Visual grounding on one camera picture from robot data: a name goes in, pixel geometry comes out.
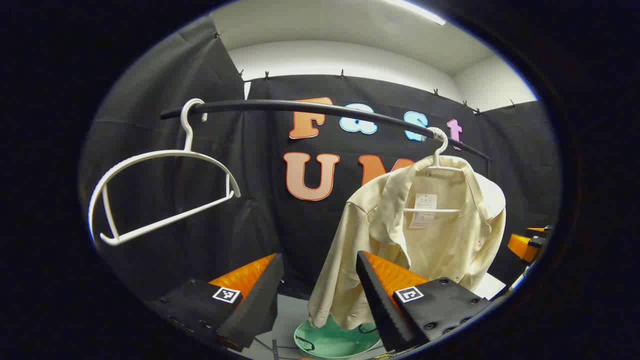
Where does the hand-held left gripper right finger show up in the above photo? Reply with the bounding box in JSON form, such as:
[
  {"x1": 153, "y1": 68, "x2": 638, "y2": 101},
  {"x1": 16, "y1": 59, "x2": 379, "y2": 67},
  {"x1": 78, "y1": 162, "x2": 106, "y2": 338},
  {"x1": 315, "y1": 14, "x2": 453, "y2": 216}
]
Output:
[{"x1": 356, "y1": 251, "x2": 493, "y2": 353}]

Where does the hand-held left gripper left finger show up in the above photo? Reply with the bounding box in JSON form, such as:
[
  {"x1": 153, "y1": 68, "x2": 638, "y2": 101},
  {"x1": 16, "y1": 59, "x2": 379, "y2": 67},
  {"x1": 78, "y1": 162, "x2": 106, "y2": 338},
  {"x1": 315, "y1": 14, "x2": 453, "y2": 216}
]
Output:
[{"x1": 142, "y1": 252, "x2": 285, "y2": 353}]

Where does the green laundry hamper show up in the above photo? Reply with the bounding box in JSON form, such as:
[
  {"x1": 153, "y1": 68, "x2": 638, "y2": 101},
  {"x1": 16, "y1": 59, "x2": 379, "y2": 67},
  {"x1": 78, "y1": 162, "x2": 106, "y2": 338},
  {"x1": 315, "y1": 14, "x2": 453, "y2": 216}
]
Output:
[{"x1": 293, "y1": 317, "x2": 383, "y2": 359}]

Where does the cream shirt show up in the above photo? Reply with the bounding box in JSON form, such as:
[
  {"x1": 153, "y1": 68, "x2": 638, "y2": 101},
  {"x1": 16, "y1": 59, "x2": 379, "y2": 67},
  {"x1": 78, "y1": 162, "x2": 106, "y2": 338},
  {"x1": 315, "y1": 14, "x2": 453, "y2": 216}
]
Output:
[{"x1": 307, "y1": 155, "x2": 507, "y2": 331}]

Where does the white hanger with hook wrap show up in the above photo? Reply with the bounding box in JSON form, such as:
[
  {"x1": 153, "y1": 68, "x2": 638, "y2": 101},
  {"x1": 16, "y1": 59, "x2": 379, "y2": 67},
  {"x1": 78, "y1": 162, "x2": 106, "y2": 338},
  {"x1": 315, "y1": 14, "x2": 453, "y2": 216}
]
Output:
[{"x1": 404, "y1": 127, "x2": 463, "y2": 214}]

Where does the empty white hanger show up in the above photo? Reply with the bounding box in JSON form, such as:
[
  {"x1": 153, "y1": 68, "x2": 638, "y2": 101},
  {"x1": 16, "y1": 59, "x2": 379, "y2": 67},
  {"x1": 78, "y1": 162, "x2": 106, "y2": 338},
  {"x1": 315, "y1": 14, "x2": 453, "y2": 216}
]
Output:
[{"x1": 88, "y1": 98, "x2": 241, "y2": 247}]

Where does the black backdrop cloth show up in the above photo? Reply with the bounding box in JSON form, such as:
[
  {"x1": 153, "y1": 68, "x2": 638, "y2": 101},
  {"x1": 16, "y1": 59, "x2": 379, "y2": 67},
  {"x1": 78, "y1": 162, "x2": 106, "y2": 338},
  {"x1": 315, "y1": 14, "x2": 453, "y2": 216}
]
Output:
[{"x1": 80, "y1": 15, "x2": 561, "y2": 301}]

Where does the row of small backdrop clips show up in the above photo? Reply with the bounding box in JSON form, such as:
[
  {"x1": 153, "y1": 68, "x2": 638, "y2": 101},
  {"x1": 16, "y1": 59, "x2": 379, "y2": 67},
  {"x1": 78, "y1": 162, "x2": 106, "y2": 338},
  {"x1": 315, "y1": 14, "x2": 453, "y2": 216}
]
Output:
[{"x1": 214, "y1": 30, "x2": 517, "y2": 113}]

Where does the ceiling light strip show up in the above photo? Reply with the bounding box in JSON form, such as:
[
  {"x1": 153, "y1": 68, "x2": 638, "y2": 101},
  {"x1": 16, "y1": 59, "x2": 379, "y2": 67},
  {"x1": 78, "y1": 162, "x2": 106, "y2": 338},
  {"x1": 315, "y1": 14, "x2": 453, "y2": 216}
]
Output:
[{"x1": 385, "y1": 0, "x2": 447, "y2": 26}]

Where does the black clothes rail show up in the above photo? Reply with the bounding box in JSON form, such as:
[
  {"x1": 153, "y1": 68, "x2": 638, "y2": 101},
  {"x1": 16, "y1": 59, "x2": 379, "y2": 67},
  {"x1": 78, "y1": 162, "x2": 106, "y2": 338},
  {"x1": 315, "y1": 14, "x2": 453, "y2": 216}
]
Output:
[{"x1": 160, "y1": 99, "x2": 492, "y2": 162}]

